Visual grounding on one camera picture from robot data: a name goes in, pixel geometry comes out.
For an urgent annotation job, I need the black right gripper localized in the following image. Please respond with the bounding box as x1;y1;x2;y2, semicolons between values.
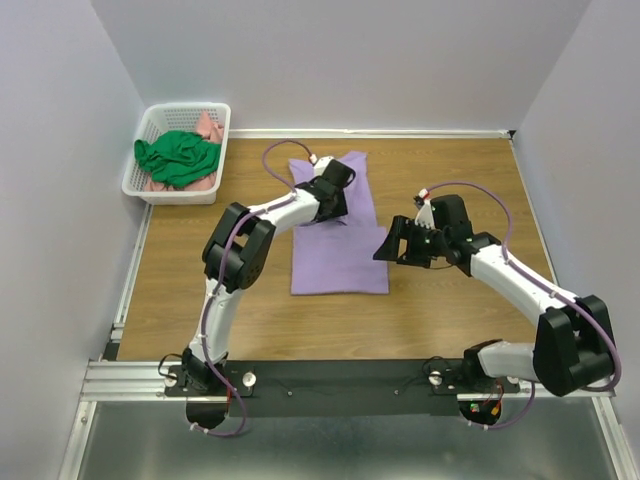
372;214;448;268

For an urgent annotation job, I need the purple t shirt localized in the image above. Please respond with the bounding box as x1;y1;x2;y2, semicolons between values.
291;151;389;296

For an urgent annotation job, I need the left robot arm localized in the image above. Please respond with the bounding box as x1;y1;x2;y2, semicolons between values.
181;157;356;395

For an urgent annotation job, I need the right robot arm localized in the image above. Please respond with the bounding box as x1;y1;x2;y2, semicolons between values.
373;191;621;397

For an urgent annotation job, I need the pink t shirt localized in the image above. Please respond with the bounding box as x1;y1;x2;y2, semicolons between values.
143;110;226;193

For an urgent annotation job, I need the green t shirt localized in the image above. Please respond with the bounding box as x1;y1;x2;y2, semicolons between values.
132;129;223;190

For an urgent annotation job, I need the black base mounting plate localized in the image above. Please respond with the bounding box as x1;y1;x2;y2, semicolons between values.
158;357;519;425

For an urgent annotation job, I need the white perforated plastic basket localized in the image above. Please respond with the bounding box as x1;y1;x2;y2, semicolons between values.
122;101;231;205

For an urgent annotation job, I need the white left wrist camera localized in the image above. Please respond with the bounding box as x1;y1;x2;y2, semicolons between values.
309;154;335;178

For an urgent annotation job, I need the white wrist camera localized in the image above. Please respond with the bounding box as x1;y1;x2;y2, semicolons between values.
414;188;435;229
309;154;335;178

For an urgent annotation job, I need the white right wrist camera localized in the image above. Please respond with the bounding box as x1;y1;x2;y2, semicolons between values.
414;188;435;229

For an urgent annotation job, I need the aluminium extrusion rail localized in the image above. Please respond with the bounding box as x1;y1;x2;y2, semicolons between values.
81;361;615;401

